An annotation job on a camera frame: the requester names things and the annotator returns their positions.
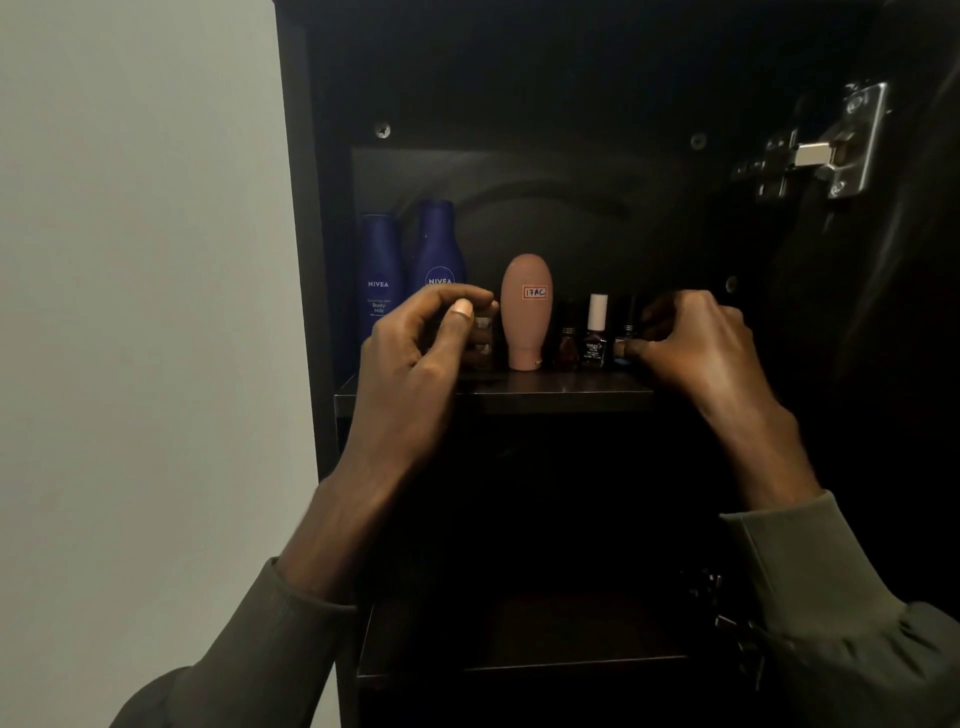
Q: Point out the person's left hand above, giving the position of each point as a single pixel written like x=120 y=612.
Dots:
x=401 y=397

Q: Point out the small clear bottle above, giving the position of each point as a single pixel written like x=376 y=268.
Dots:
x=484 y=330

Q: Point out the slim blue lotion bottle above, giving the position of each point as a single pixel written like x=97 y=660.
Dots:
x=381 y=277

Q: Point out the dark cabinet door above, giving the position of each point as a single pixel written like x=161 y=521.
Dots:
x=900 y=337

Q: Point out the silver metal door hinge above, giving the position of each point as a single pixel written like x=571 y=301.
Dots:
x=847 y=146

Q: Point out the dark cabinet shelf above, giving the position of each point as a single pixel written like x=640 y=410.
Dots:
x=555 y=394
x=525 y=637

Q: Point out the pink tube bottle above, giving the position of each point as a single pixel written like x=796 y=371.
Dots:
x=526 y=322

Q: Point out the black-capped nail polish bottle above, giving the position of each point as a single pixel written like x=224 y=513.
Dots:
x=624 y=319

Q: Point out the dark wooden cabinet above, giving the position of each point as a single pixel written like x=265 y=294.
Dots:
x=540 y=187

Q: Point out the white-capped nail polish bottle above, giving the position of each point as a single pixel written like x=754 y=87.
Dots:
x=596 y=330

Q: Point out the person's right hand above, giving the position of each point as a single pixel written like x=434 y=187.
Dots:
x=712 y=360

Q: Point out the person's left forearm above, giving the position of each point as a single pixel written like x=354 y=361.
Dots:
x=300 y=600

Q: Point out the person's right forearm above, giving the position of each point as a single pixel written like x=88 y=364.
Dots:
x=817 y=600

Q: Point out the dark metal door hinge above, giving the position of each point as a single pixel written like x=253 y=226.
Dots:
x=731 y=626

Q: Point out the brown nail polish bottle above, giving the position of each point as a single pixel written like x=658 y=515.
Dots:
x=568 y=349

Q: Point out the person's right thumb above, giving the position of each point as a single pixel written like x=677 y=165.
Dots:
x=649 y=354

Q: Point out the wide blue lotion bottle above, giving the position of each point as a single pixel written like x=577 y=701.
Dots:
x=437 y=247

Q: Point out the person's left thumb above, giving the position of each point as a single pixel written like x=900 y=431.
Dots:
x=450 y=334

